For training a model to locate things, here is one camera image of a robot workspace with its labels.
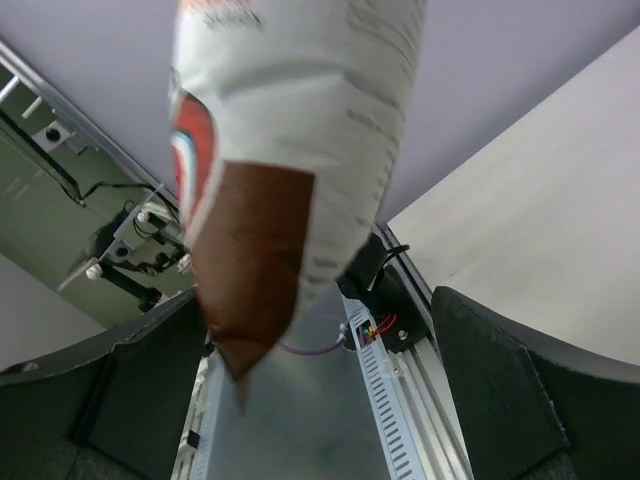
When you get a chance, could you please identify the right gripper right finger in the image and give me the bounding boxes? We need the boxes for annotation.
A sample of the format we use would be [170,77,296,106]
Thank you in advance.
[431,286,639,479]

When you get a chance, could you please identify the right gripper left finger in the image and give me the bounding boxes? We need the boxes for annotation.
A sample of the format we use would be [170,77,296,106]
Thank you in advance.
[1,290,206,479]

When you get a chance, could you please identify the Chuba cassava chips bag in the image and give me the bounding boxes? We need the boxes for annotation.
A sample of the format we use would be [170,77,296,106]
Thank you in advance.
[169,1,427,403]

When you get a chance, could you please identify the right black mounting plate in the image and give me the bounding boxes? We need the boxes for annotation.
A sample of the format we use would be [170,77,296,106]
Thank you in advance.
[337,234,432,353]

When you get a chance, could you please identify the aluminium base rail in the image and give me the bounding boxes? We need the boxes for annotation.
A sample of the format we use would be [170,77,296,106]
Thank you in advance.
[387,252,474,479]

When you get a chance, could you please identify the white slotted cable duct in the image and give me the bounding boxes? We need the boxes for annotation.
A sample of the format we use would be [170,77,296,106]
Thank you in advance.
[342,297,426,480]

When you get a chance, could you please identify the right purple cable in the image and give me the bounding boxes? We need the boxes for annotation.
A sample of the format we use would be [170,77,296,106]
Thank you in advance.
[277,322,349,357]

